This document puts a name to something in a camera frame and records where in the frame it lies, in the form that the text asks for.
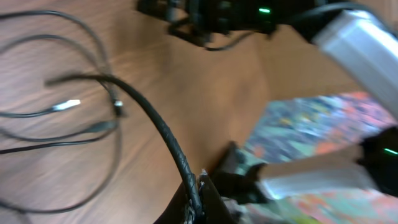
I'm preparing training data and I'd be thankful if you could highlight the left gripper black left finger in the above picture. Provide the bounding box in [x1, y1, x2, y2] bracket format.
[154, 183, 190, 224]

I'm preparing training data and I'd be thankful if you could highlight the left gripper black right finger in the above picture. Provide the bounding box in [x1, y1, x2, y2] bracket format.
[199, 169, 236, 224]

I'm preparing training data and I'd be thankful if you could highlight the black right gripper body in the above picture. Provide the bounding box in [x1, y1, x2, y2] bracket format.
[136, 0, 280, 47]

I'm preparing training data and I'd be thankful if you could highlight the short black cable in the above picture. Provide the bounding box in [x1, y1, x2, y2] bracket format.
[45, 73, 205, 218]

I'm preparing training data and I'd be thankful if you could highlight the thin black USB-C cable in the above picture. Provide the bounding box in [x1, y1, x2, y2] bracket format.
[0, 9, 125, 119]

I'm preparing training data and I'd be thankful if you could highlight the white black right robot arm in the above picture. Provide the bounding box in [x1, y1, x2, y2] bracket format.
[136, 0, 397, 200]

